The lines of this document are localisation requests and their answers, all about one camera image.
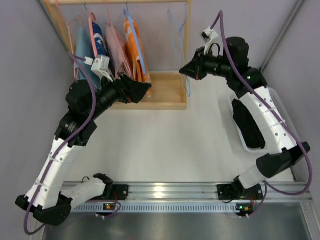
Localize orange white trousers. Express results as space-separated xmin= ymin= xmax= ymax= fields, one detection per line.
xmin=124 ymin=18 xmax=152 ymax=84

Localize thin blue wire hanger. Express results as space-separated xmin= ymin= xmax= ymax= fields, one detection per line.
xmin=167 ymin=2 xmax=193 ymax=97

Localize thick blue plastic hanger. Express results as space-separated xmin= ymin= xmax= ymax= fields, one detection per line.
xmin=123 ymin=1 xmax=142 ymax=59

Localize black trousers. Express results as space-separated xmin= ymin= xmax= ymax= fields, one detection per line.
xmin=231 ymin=99 xmax=266 ymax=149

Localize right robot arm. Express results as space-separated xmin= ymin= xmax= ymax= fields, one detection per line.
xmin=179 ymin=37 xmax=311 ymax=194

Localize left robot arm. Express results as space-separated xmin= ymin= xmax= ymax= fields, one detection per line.
xmin=15 ymin=73 xmax=152 ymax=226

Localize pink trousers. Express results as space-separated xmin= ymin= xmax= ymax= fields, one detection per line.
xmin=104 ymin=21 xmax=135 ymax=81

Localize blue patterned trousers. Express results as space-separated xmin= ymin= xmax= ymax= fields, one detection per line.
xmin=92 ymin=23 xmax=110 ymax=57

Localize light blue trousers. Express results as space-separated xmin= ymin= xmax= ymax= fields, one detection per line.
xmin=75 ymin=27 xmax=101 ymax=91

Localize thick pink plastic hanger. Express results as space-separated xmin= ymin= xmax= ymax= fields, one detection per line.
xmin=82 ymin=0 xmax=98 ymax=58

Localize wooden clothes rack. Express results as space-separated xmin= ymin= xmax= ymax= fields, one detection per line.
xmin=40 ymin=0 xmax=192 ymax=111

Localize white plastic basket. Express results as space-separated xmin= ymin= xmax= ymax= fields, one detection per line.
xmin=228 ymin=89 xmax=285 ymax=153

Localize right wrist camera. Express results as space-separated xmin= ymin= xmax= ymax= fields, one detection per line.
xmin=200 ymin=27 xmax=219 ymax=55

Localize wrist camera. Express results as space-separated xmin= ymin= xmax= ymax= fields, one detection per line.
xmin=200 ymin=27 xmax=219 ymax=55
xmin=84 ymin=55 xmax=114 ymax=82

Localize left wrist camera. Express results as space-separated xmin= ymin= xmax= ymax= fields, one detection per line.
xmin=84 ymin=55 xmax=114 ymax=82

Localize thin pink wire hanger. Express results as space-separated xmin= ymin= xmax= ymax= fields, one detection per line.
xmin=104 ymin=0 xmax=133 ymax=76

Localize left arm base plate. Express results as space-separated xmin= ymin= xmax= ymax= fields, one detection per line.
xmin=109 ymin=184 xmax=129 ymax=201

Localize aluminium mounting rail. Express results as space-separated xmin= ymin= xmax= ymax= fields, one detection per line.
xmin=71 ymin=182 xmax=313 ymax=216

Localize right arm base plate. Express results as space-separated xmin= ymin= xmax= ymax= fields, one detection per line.
xmin=217 ymin=183 xmax=264 ymax=202

